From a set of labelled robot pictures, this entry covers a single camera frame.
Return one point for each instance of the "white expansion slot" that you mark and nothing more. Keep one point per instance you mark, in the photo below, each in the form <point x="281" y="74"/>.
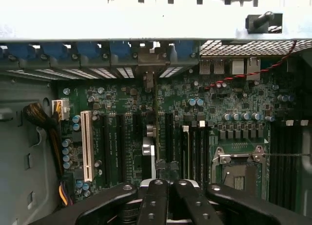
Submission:
<point x="87" y="147"/>

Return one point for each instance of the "open PC case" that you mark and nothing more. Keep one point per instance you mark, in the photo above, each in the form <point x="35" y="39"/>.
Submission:
<point x="122" y="20"/>

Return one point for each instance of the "black RAM slot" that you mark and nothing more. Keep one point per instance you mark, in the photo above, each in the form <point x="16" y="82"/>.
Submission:
<point x="301" y="174"/>
<point x="185" y="154"/>
<point x="193" y="154"/>
<point x="275" y="174"/>
<point x="284" y="174"/>
<point x="200" y="154"/>
<point x="292" y="174"/>
<point x="207" y="154"/>

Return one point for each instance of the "long black expansion slot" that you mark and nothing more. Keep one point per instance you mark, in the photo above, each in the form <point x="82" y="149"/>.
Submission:
<point x="105" y="149"/>
<point x="169" y="137"/>
<point x="120" y="149"/>

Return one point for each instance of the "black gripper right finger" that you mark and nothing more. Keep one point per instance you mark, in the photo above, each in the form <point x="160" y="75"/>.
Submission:
<point x="195" y="203"/>

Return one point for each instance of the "short black expansion slot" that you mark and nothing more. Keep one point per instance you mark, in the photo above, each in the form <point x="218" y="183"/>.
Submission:
<point x="137" y="125"/>

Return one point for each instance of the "white power connector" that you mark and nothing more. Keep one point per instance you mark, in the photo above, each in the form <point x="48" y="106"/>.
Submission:
<point x="61" y="110"/>

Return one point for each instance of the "CPU socket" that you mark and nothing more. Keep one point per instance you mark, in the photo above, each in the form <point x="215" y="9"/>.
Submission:
<point x="253" y="171"/>

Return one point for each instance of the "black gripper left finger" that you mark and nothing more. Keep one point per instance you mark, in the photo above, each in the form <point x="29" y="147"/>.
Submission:
<point x="153" y="203"/>

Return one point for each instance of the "green motherboard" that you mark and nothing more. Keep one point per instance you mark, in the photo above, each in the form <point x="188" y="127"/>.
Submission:
<point x="231" y="98"/>

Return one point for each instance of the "metal case stud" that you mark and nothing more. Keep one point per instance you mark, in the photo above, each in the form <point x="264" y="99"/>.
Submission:
<point x="263" y="19"/>

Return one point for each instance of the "thin metal locking lever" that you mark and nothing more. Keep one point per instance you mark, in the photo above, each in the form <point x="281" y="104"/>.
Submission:
<point x="287" y="155"/>

